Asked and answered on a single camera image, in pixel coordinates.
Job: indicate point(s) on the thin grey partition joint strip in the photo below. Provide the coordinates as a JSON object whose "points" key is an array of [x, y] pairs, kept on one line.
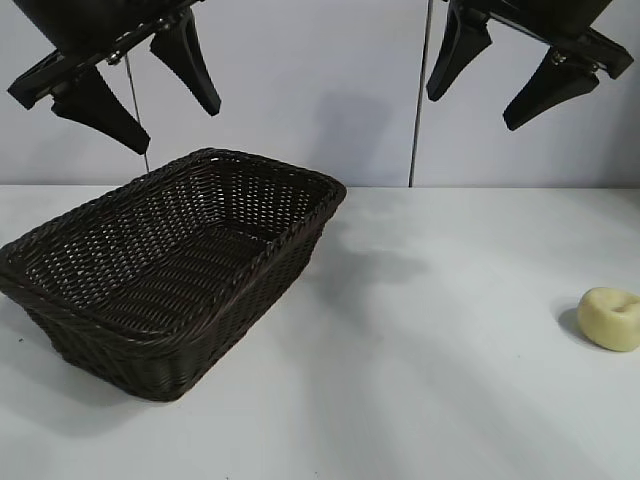
{"points": [[135, 102], [417, 125]]}

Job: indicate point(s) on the dark brown woven wicker basket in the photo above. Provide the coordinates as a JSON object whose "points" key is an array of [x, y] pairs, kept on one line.
{"points": [[175, 280]]}

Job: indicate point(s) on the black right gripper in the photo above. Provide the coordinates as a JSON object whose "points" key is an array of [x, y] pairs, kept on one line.
{"points": [[545, 17]]}

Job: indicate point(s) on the pale yellow egg yolk pastry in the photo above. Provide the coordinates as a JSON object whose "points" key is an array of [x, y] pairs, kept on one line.
{"points": [[602, 320]]}

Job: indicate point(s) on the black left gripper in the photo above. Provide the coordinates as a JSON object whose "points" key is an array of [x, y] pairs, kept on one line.
{"points": [[110, 15]]}

